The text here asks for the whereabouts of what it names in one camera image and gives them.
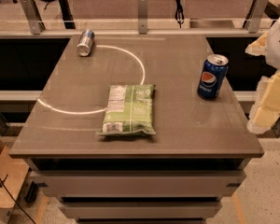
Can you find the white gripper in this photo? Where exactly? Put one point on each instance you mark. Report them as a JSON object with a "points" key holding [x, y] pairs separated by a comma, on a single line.
{"points": [[278, 47]]}

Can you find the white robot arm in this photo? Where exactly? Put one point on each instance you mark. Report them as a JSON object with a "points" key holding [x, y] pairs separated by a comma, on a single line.
{"points": [[268, 45]]}

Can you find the blue pepsi can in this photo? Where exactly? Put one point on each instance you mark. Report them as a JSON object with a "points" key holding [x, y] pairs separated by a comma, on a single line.
{"points": [[215, 68]]}

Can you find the silver can lying down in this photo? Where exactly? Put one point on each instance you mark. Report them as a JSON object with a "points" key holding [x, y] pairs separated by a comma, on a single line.
{"points": [[85, 43]]}

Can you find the grey drawer cabinet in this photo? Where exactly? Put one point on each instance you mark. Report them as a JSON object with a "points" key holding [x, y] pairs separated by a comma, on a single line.
{"points": [[196, 157]]}

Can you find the green chip bag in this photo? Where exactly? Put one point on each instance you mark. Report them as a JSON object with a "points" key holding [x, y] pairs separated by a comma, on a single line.
{"points": [[129, 111]]}

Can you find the cardboard box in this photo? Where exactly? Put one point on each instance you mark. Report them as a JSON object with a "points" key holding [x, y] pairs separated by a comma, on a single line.
{"points": [[12, 175]]}

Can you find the right metal bracket post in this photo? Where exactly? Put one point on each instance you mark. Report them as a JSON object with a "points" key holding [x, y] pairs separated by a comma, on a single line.
{"points": [[256, 15]]}

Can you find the metal bracket post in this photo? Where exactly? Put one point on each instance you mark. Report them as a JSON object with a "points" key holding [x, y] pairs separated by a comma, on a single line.
{"points": [[32, 15], [142, 17], [256, 15]]}

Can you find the middle metal bracket post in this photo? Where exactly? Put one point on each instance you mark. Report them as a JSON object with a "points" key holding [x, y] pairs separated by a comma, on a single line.
{"points": [[142, 17]]}

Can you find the left metal bracket post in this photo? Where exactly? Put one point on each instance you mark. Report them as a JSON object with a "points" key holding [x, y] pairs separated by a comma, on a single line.
{"points": [[32, 15]]}

